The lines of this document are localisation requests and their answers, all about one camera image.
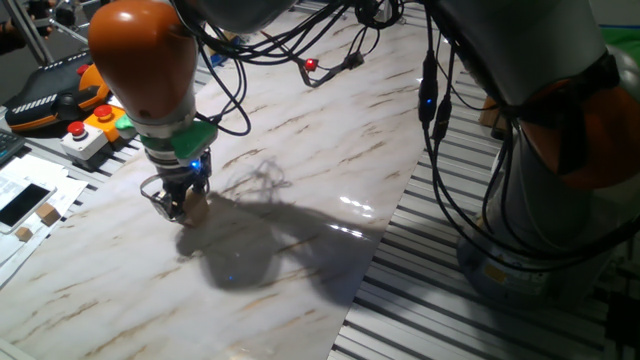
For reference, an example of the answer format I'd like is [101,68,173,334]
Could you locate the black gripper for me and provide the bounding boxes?
[149,152,214,224]

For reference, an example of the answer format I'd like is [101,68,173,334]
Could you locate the grey metal tripod leg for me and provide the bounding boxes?
[3,0,55,66]

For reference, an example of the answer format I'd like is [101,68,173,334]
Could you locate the green gripper mount plate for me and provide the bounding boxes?
[114,114,220,162]

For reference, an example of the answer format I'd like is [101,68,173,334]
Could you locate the cable adapter red light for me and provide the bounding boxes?
[298,51,366,90]

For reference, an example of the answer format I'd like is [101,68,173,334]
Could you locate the white smartphone black screen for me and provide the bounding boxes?
[0,173,59,235]

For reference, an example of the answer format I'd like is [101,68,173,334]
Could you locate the small wooden cube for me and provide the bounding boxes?
[34,201,63,227]

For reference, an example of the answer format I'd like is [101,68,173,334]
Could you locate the thin grey gripper cable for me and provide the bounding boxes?
[139,173,167,202]

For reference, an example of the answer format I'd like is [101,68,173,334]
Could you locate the brown wooden block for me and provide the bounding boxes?
[478,95,507,129]

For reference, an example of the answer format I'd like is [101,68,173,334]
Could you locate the grey box red mushroom button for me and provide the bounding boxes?
[59,120,110,171]

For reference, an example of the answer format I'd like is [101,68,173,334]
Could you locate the white printed paper sheets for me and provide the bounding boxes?
[0,153,90,289]

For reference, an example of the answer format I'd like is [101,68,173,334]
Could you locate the black cable connector blue light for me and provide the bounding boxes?
[417,49,454,144]

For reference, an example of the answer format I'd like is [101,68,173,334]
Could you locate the black computer keyboard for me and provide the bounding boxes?
[0,128,27,169]

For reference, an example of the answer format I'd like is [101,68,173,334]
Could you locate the marble pattern table sheet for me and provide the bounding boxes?
[0,9,464,360]

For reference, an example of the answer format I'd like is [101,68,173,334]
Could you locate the light wooden cube block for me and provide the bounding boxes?
[182,189,211,228]

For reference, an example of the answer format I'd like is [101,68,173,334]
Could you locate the black orange teach pendant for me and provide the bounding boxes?
[3,49,112,134]

